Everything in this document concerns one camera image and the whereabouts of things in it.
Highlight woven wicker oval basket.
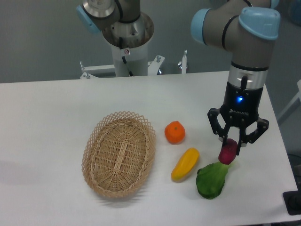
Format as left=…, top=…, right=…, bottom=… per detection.
left=82, top=111, right=156, bottom=198

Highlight white frame at right edge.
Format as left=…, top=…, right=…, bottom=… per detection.
left=277, top=80, right=301, bottom=125

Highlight white metal base frame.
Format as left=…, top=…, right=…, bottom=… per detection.
left=79, top=50, right=189, bottom=79

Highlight black table edge control box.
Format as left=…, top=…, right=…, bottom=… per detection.
left=283, top=191, right=301, bottom=216

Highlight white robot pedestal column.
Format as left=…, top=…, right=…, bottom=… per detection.
left=102, top=12, right=154, bottom=65

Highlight black cable on pedestal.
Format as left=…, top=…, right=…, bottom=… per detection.
left=119, top=37, right=135, bottom=77

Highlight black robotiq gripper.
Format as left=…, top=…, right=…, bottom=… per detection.
left=207, top=82, right=269, bottom=155

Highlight purple red sweet potato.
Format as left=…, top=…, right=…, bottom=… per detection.
left=218, top=138, right=238, bottom=165

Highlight orange tangerine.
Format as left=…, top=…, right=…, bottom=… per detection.
left=164, top=121, right=186, bottom=144

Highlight yellow orange mango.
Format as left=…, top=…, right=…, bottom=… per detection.
left=171, top=147, right=200, bottom=182

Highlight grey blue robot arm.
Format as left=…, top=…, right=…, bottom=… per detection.
left=76, top=0, right=280, bottom=152

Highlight green leafy lettuce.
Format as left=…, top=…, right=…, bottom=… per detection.
left=196, top=161, right=236, bottom=200

